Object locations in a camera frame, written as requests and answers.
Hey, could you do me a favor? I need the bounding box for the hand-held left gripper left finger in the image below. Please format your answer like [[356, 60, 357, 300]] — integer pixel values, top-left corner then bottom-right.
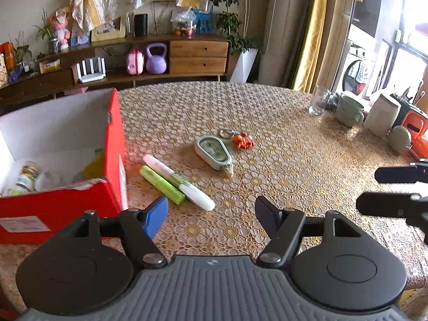
[[67, 196, 169, 270]]

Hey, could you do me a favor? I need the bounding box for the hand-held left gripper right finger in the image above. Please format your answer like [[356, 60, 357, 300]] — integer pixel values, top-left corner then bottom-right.
[[255, 196, 363, 269]]

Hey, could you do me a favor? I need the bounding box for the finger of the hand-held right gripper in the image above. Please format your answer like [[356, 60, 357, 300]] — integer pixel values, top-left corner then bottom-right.
[[356, 192, 428, 245], [374, 161, 428, 184]]

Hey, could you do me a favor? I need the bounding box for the red cardboard box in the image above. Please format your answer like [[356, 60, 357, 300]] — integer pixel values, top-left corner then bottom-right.
[[0, 88, 129, 245]]

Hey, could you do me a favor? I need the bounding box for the round grey-green case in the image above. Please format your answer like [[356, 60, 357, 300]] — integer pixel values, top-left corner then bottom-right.
[[387, 125, 413, 154]]

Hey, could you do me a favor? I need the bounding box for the orange box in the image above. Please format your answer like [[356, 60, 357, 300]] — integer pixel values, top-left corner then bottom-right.
[[399, 112, 428, 161]]

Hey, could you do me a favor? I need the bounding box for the white and green marker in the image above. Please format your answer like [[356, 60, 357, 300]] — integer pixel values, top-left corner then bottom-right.
[[143, 154, 216, 212]]

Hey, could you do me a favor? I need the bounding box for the white container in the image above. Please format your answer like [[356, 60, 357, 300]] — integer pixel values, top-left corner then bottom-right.
[[363, 93, 402, 137]]

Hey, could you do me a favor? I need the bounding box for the dark green container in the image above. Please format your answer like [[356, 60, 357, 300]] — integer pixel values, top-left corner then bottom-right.
[[389, 85, 428, 128]]

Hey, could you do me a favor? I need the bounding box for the pale green mug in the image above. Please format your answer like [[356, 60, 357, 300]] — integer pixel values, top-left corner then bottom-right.
[[335, 94, 365, 128]]

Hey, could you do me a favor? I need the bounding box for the clear drinking glass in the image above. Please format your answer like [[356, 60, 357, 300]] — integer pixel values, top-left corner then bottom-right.
[[308, 85, 330, 116]]

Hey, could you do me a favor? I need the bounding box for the washing machine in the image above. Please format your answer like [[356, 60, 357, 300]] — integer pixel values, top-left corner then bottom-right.
[[336, 40, 377, 99]]

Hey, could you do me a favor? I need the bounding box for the clear plastic container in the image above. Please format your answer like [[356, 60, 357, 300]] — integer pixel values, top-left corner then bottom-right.
[[34, 170, 66, 192]]

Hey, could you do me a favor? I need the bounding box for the green capped plastic bottle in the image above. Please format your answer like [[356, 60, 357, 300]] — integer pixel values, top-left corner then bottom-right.
[[8, 161, 41, 196]]

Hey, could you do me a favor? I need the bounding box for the white planter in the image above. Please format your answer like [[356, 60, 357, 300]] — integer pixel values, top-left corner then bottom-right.
[[229, 47, 259, 83]]

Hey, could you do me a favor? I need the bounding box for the purple kettlebell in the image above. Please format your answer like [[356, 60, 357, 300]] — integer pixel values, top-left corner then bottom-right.
[[145, 42, 168, 75]]

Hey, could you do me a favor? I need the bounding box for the white router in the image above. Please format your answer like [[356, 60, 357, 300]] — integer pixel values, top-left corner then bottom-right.
[[75, 58, 107, 84]]

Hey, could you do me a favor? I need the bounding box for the pink toy case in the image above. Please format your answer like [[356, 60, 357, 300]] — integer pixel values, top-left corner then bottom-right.
[[126, 48, 145, 76]]

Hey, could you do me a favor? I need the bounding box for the yellow curtain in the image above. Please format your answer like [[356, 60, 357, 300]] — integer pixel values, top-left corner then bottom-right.
[[292, 0, 331, 92]]

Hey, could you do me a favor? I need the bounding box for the wooden sideboard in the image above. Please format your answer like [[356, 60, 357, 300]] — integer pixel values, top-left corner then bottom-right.
[[0, 33, 232, 108]]

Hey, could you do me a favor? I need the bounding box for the grey curtain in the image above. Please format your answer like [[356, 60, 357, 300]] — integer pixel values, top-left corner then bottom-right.
[[257, 0, 313, 87]]

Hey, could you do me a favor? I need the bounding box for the small cardboard box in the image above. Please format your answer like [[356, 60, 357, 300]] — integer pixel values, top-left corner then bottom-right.
[[38, 58, 61, 74]]

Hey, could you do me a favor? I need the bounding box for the black speaker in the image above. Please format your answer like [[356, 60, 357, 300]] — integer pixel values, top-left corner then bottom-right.
[[134, 13, 148, 37]]

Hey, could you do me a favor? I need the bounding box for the green potted plant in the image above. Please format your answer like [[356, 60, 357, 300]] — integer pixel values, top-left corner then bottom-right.
[[209, 0, 268, 54]]

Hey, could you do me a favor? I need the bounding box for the clear plastic bag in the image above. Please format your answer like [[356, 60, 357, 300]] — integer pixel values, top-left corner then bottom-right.
[[170, 7, 196, 37]]

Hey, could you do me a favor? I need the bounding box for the small plant in vase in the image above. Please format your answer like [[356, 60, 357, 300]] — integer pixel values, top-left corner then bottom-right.
[[35, 10, 61, 54]]

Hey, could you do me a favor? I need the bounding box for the pink doll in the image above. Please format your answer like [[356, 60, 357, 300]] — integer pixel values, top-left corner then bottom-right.
[[49, 7, 72, 51]]

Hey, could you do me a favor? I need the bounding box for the orange snack bag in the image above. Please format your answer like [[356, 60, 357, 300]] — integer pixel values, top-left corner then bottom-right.
[[0, 42, 16, 71]]

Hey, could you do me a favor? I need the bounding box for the orange charm keychain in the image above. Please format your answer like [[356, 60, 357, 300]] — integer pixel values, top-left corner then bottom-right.
[[219, 129, 255, 150]]

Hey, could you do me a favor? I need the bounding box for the yellow picture frame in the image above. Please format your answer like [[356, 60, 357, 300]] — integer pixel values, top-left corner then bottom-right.
[[91, 17, 127, 42]]

